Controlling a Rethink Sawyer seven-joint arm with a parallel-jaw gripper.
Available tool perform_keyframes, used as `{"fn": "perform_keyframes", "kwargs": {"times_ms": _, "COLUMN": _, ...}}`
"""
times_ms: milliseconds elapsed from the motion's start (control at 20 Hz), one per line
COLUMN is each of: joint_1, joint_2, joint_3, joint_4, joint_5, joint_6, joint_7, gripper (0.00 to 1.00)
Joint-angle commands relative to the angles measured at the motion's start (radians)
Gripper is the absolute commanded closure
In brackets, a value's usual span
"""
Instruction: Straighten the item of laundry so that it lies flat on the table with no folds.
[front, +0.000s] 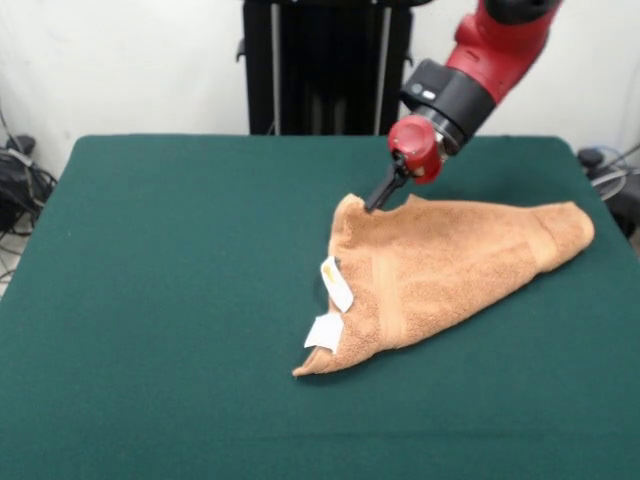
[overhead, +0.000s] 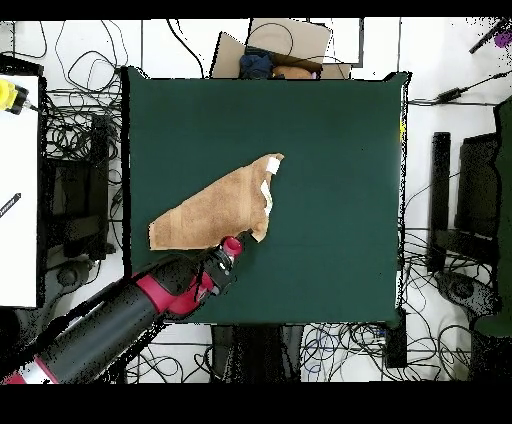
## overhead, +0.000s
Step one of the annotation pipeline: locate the dark blue garment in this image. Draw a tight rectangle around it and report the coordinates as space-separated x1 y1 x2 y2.
238 47 275 80

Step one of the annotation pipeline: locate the white side table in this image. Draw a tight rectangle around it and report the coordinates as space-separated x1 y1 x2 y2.
0 74 40 308

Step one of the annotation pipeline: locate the black marker pen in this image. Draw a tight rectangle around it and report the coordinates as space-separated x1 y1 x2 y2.
0 192 22 219

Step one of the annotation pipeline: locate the tangle of blue black cables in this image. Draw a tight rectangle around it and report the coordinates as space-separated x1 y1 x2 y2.
299 322 387 382

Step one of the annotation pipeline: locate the black power adapter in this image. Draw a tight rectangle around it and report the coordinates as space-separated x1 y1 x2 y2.
437 88 469 104

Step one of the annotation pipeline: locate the dark green fabric cover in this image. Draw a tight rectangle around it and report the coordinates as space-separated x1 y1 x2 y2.
475 95 512 337

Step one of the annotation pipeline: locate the black pedestal caster foot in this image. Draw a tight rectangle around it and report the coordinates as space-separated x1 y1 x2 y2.
435 271 501 317
45 261 95 297

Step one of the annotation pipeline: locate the brown cardboard box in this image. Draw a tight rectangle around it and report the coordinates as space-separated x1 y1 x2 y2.
209 17 353 80

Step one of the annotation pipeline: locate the black rod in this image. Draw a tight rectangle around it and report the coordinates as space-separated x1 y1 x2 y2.
468 17 509 55

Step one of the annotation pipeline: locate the black equipment box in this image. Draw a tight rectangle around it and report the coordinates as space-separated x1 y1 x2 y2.
41 115 111 261

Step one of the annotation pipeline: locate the black rectangular box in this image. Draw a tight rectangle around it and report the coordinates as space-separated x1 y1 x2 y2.
384 307 408 369

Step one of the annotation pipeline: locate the tan terry towel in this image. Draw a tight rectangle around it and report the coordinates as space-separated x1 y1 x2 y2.
148 152 286 252

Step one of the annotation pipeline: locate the orange cloth item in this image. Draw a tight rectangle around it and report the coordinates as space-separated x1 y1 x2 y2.
272 64 314 80

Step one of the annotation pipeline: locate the dark green table cloth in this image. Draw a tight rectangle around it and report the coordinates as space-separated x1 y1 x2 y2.
120 65 411 327

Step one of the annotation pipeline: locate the yellow and black tool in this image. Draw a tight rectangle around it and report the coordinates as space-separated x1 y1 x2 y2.
0 78 30 116

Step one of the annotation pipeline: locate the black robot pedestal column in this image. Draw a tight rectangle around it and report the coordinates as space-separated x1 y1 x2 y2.
209 324 306 383

